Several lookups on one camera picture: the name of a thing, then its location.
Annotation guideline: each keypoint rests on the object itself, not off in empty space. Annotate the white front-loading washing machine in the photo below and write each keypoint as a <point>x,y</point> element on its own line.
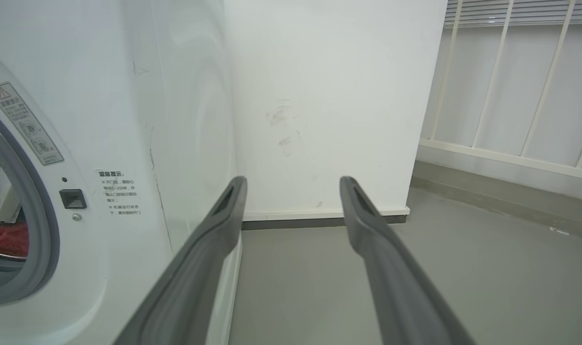
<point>94,167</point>

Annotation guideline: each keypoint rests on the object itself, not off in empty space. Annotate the grey window blind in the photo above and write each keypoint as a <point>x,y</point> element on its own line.
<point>521,12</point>

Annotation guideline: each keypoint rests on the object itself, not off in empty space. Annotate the red garment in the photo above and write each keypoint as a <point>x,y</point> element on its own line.
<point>10,239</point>

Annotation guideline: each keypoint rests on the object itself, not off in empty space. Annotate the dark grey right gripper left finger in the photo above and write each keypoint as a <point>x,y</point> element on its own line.
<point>195,282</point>

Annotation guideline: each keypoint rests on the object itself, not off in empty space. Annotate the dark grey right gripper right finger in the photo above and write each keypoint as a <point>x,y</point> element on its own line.
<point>396,287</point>

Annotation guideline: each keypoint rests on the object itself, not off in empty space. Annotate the cream metal window railing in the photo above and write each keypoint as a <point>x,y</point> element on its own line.
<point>511,91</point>

